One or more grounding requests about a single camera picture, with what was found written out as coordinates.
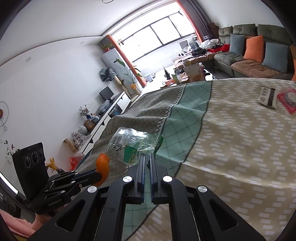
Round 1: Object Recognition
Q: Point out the tall green plant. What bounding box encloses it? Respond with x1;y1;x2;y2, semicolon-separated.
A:
114;58;142;91

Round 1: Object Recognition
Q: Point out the orange cushion near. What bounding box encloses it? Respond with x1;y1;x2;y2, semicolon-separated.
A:
290;45;296;81

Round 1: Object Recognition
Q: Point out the orange curtain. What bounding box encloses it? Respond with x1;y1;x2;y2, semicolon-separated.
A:
176;0;204;43
106;35;147;87

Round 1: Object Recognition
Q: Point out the blue cushion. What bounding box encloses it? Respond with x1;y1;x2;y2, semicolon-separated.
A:
229;34;245;56
262;42;288;73

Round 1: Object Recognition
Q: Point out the round wall clock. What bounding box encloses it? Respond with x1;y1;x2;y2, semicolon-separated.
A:
0;101;9;132

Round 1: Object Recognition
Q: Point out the window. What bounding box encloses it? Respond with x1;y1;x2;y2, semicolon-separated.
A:
112;2;195;72

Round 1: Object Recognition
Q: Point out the blue cushion near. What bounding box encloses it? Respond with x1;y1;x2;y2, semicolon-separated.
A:
262;42;288;73

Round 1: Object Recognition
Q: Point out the blue cushion far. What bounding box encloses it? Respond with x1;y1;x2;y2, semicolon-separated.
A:
229;34;245;56

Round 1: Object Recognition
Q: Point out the orange peel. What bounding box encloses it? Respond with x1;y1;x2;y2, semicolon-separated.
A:
93;153;110;187

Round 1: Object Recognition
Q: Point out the red plastic bag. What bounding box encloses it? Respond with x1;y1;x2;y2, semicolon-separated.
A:
69;156;83;171

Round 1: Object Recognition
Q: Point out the orange cushion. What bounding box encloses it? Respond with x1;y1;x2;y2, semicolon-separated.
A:
290;45;296;81
244;35;264;63

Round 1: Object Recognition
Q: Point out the pink sleeved left forearm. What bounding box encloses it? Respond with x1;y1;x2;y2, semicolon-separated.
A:
1;210;35;238

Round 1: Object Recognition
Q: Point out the patterned tablecloth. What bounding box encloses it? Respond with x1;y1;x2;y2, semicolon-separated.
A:
77;78;295;240

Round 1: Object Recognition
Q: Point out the person's left hand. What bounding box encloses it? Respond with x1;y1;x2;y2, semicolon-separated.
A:
32;206;65;230

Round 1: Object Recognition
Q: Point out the white TV cabinet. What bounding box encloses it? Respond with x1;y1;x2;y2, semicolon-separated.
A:
63;91;130;155

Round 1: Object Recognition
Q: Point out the red packet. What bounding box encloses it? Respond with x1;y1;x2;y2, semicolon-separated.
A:
277;88;296;114

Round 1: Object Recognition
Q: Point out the clear green plastic wrapper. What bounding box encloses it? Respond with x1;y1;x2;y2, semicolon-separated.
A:
107;127;164;167

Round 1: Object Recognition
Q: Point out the cluttered coffee table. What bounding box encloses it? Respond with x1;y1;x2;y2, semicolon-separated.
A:
162;51;216;88

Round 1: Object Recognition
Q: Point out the orange curtain right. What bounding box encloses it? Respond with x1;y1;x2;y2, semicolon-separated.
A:
176;0;204;43

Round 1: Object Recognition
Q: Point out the orange cushion far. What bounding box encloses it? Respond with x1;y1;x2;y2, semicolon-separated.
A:
244;35;264;63

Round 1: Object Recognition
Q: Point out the orange curtain left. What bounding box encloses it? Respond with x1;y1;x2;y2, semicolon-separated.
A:
106;35;147;87

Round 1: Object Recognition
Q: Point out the small grey packet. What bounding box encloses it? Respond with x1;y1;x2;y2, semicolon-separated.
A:
257;86;277;109

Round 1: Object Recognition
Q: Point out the white office chair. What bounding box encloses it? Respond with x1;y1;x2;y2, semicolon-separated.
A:
179;40;193;56

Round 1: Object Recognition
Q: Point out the green sectional sofa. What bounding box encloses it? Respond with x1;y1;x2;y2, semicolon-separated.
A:
214;24;295;81

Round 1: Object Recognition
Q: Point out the white standing air conditioner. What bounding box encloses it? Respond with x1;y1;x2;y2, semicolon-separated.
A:
101;49;135;95

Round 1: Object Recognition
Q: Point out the small black monitor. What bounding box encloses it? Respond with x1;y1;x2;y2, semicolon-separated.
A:
99;86;114;102

